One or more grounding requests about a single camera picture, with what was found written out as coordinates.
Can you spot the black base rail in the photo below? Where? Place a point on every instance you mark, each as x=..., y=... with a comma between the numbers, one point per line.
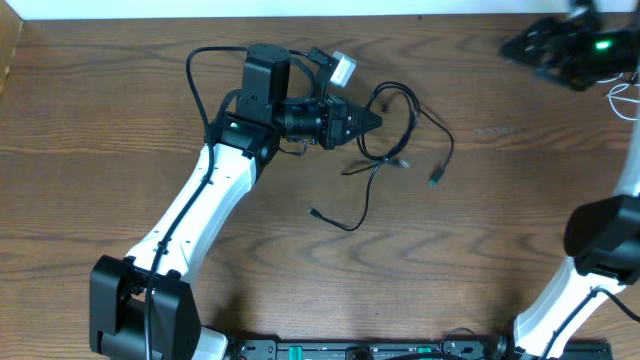
x=464, y=348

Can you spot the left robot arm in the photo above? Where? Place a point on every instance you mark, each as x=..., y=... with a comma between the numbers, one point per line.
x=142, y=306

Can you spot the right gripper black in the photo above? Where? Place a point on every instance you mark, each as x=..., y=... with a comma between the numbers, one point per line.
x=550, y=51

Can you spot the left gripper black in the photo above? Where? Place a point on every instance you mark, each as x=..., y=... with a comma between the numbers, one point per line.
x=334, y=124

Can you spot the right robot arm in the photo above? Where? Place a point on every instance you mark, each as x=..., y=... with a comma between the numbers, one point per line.
x=601, y=239

